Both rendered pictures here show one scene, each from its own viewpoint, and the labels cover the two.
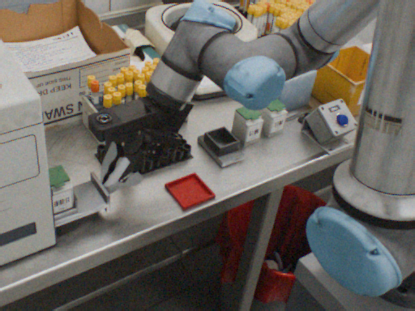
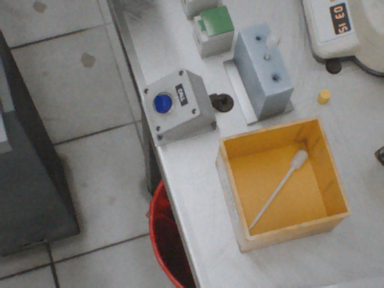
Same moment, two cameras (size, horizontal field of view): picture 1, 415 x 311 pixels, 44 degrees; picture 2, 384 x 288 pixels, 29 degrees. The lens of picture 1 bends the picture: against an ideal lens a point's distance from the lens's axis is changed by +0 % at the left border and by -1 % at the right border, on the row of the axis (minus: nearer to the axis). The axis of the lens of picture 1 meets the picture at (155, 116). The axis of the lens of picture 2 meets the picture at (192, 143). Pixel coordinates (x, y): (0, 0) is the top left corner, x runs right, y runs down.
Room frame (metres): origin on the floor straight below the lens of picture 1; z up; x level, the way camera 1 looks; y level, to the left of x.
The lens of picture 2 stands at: (0.94, -0.72, 1.85)
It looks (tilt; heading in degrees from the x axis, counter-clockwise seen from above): 72 degrees down; 98
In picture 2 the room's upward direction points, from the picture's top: 7 degrees clockwise
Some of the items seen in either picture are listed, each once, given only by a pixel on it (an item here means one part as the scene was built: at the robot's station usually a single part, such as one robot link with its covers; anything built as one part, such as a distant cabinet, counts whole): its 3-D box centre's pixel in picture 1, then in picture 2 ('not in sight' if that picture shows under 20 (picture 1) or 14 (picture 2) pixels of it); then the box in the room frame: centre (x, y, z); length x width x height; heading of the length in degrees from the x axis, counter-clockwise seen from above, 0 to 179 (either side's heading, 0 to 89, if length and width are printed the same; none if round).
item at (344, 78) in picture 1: (349, 81); (278, 186); (1.02, -0.45, 0.92); 0.13 x 0.13 x 0.10; 29
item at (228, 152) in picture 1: (220, 143); not in sight; (0.80, -0.14, 0.89); 0.09 x 0.05 x 0.04; 31
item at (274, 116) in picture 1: (271, 117); (213, 32); (0.89, -0.25, 0.91); 0.05 x 0.04 x 0.07; 32
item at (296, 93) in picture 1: (289, 91); (261, 73); (0.96, -0.30, 0.92); 0.10 x 0.07 x 0.10; 124
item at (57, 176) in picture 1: (55, 177); not in sight; (0.59, 0.15, 0.98); 0.05 x 0.04 x 0.01; 32
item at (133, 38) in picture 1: (131, 56); not in sight; (1.08, 0.06, 0.92); 0.24 x 0.12 x 0.10; 32
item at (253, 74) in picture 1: (250, 68); not in sight; (0.65, -0.13, 1.16); 0.11 x 0.11 x 0.08; 37
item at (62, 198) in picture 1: (56, 192); not in sight; (0.59, 0.15, 0.95); 0.05 x 0.04 x 0.06; 32
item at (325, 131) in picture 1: (324, 117); (192, 101); (0.88, -0.36, 0.92); 0.13 x 0.07 x 0.08; 32
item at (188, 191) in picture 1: (190, 190); not in sight; (0.68, -0.07, 0.88); 0.07 x 0.07 x 0.01; 32
